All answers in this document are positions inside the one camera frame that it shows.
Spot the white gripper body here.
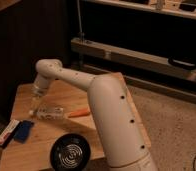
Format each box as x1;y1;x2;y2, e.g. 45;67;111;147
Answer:
32;75;52;96

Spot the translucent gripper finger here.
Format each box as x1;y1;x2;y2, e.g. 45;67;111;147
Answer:
30;96;41;113

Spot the clear plastic bottle white cap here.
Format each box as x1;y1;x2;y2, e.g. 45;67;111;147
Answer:
29;107;63;120

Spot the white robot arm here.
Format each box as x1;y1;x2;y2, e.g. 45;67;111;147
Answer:
30;59;158;171

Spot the blue sponge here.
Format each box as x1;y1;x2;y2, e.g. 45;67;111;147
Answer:
13;120;34;143

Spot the red white toothpaste box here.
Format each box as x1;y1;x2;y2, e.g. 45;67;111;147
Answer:
0;119;20;147

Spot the orange carrot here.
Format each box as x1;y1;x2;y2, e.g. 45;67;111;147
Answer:
68;108;90;118

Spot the black round plate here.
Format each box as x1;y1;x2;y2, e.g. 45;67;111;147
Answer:
50;133;91;171

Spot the metal pole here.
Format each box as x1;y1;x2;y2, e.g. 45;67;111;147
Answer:
77;0;84;42

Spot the wooden shelf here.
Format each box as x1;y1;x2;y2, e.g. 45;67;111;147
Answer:
84;0;196;20

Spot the long grey case black handle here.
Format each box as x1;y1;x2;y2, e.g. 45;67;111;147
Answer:
71;37;196;82

